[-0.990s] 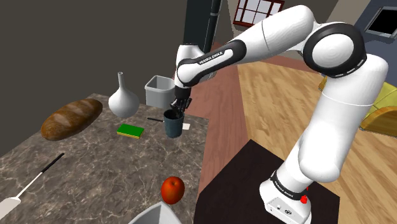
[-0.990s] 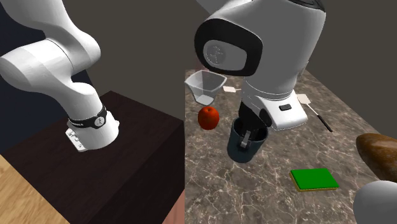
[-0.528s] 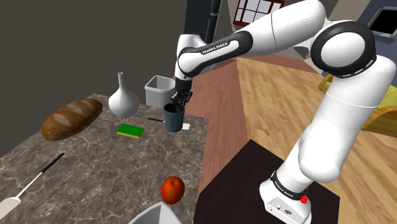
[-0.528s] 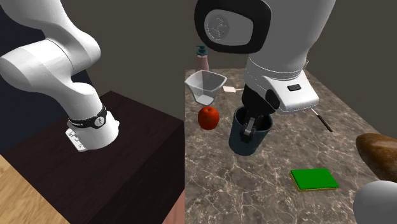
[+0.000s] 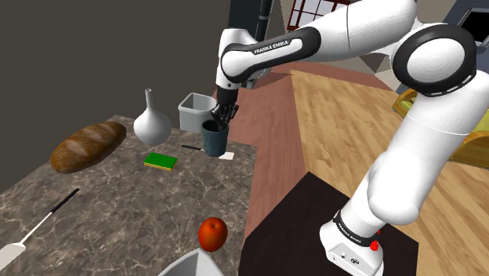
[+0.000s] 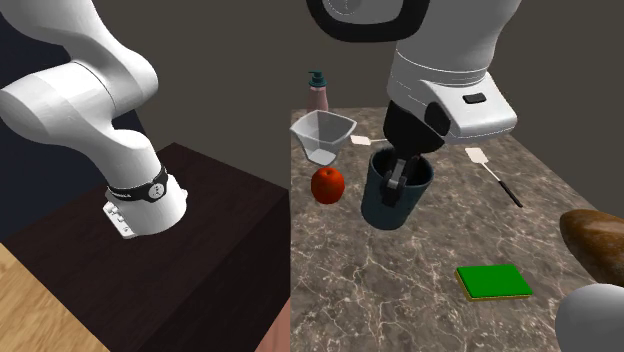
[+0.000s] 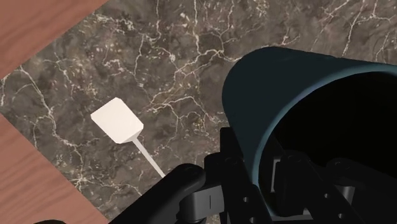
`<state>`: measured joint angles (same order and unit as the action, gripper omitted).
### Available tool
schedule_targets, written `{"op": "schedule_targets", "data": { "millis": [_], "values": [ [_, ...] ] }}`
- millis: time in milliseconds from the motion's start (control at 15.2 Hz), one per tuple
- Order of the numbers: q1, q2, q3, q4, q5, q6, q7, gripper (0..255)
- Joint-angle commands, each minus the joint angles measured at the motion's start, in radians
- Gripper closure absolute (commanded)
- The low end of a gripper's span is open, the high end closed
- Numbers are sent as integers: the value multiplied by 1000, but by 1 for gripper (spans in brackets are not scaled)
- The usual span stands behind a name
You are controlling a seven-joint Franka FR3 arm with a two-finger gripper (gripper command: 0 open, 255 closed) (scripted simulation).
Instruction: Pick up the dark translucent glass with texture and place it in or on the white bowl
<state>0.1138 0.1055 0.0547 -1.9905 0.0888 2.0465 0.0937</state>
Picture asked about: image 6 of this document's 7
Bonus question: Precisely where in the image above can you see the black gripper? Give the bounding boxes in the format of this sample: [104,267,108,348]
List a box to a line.
[381,101,452,209]

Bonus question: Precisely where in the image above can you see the dark teal cup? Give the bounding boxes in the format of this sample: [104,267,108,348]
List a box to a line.
[360,147,436,232]

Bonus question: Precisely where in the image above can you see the small white spatula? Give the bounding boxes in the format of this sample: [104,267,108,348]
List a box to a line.
[349,134,389,147]

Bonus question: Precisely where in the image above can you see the red apple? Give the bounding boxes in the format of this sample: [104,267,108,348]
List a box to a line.
[310,167,346,205]

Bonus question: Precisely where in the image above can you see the clear measuring cup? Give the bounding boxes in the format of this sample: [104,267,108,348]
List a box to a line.
[289,109,358,167]

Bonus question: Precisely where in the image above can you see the pink soap dispenser teal pump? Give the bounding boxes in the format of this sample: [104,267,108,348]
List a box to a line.
[305,70,330,114]

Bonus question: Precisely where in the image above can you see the green sponge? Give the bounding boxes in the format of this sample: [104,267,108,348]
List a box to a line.
[454,263,535,302]

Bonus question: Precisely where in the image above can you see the brown bread loaf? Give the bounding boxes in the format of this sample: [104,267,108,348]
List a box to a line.
[558,208,624,288]

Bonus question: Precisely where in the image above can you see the dark wooden robot stand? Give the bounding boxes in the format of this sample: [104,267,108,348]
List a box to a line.
[0,142,292,352]

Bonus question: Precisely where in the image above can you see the grey round object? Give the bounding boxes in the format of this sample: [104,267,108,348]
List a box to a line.
[554,283,624,352]

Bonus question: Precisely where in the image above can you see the white spatula black handle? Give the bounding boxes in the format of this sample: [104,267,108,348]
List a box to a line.
[464,147,524,209]

